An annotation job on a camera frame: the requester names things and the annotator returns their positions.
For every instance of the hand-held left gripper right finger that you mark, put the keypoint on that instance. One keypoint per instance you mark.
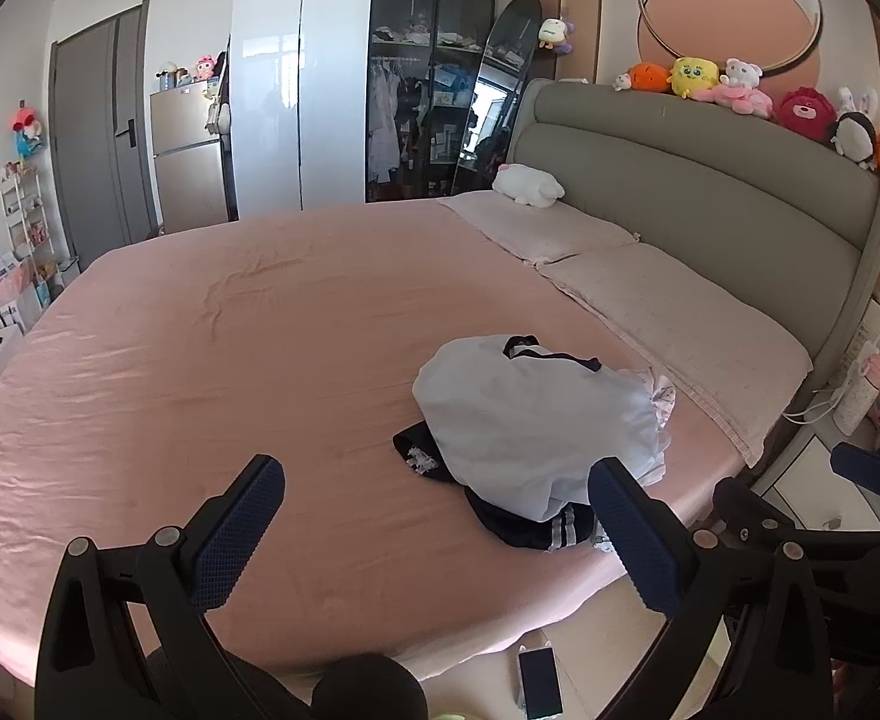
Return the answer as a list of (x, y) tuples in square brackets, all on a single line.
[(635, 540)]

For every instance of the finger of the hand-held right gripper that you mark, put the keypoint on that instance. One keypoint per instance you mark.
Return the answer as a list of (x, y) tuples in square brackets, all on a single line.
[(755, 514), (864, 465)]

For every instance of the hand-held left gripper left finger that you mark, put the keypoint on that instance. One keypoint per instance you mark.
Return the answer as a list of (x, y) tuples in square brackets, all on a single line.
[(237, 532)]

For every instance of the white shirt with navy trim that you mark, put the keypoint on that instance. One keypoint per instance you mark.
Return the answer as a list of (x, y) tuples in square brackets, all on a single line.
[(515, 420)]

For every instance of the white nightstand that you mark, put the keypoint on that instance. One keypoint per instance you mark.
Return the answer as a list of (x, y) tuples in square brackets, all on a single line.
[(815, 480)]

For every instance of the navy garment with white print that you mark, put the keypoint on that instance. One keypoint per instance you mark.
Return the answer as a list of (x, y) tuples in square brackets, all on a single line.
[(507, 521)]

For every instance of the white lace garment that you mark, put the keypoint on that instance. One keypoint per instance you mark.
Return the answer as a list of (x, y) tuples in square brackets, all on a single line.
[(663, 394)]

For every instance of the smartphone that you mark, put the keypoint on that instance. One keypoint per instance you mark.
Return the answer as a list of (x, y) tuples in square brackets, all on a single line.
[(539, 682)]

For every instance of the bed with pink sheet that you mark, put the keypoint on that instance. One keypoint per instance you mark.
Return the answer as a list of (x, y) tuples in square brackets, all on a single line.
[(222, 360)]

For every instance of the pink pillow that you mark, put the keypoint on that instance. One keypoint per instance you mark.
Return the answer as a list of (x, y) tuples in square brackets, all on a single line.
[(672, 315), (530, 229)]

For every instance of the white bin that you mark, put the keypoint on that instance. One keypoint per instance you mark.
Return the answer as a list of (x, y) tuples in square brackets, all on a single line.
[(69, 274)]

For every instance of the grey padded headboard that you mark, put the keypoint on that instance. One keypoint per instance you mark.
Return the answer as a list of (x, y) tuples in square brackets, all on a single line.
[(710, 187)]

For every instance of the pink gift bags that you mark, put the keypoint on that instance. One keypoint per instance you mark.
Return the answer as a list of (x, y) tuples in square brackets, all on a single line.
[(12, 292)]

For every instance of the silver refrigerator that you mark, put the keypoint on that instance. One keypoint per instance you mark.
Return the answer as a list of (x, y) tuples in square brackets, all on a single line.
[(185, 180)]

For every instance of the white shelf rack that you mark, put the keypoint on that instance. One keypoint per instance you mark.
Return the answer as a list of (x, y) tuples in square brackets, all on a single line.
[(27, 225)]

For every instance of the row of plush toys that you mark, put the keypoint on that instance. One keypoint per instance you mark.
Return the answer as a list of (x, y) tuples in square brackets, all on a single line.
[(748, 90)]

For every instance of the beige hanging bag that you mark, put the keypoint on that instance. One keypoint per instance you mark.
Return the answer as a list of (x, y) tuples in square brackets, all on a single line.
[(220, 118)]

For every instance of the grey door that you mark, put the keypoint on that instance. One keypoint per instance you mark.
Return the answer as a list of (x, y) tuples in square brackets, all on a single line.
[(95, 127)]

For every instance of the white glossy wardrobe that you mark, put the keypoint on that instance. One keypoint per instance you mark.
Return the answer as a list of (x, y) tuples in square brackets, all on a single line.
[(275, 90)]

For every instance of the pink plush toy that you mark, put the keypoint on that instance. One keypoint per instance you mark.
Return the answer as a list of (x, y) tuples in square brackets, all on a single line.
[(204, 67)]

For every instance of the white and purple plush toy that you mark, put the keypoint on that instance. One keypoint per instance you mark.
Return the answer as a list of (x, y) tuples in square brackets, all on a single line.
[(554, 31)]

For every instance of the arched floor mirror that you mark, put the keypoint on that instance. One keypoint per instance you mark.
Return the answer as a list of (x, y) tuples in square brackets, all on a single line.
[(511, 37)]

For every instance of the black glass cabinet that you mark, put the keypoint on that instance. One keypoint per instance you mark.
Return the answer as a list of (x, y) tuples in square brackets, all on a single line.
[(410, 15)]

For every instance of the round wall decoration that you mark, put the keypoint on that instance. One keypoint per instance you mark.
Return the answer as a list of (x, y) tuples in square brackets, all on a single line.
[(725, 22)]

